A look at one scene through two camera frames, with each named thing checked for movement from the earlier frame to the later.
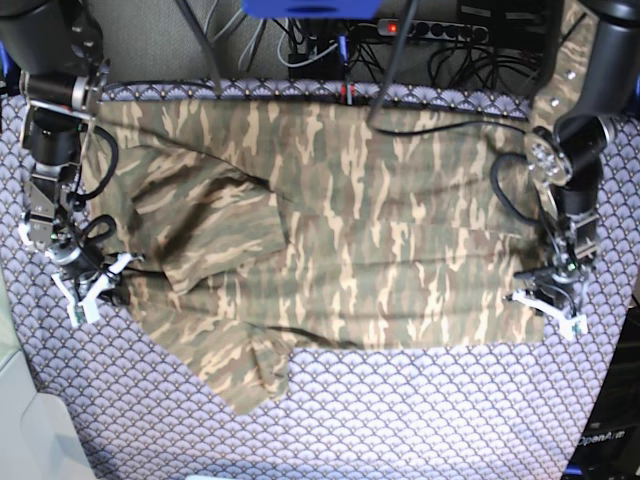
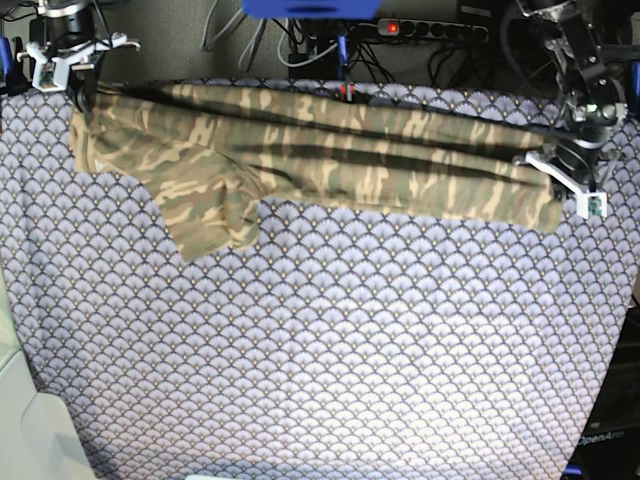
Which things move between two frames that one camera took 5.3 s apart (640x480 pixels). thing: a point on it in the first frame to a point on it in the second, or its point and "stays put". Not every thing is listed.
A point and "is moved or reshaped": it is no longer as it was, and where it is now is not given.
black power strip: x=434 y=29 stays put
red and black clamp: x=347 y=93 stays put
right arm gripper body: x=553 y=295 to x=575 y=163
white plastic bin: x=38 y=436 stays put
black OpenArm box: x=610 y=448 stays put
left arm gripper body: x=107 y=287 to x=52 y=60
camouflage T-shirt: x=257 y=226 is moved or reshaped
